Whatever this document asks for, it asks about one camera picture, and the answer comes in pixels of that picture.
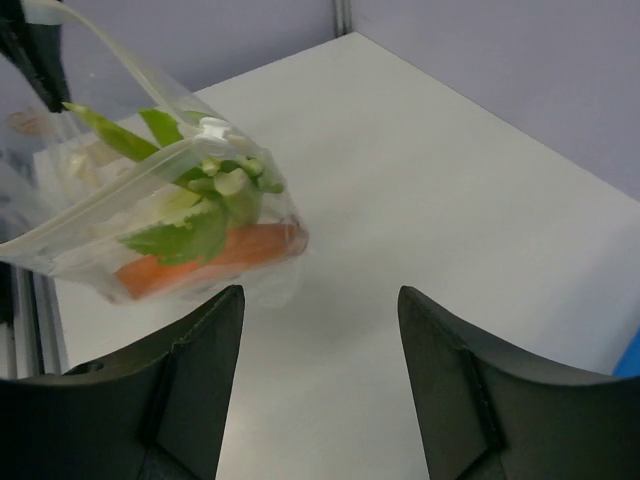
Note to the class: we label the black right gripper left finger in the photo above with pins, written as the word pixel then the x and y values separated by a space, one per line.
pixel 155 409

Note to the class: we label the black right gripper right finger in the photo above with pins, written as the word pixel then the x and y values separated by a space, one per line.
pixel 488 409

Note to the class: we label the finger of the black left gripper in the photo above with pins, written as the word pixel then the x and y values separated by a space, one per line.
pixel 31 39

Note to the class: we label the clear dotted zip top bag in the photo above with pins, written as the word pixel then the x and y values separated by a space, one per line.
pixel 41 195

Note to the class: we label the orange purple papaya slice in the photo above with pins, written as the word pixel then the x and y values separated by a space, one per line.
pixel 246 248

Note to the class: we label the green white celery stalk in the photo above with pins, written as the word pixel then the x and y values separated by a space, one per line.
pixel 176 190

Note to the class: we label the blue plastic bin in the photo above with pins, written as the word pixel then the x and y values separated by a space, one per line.
pixel 629 363

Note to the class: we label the aluminium rail frame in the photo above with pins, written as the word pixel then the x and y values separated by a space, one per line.
pixel 36 344

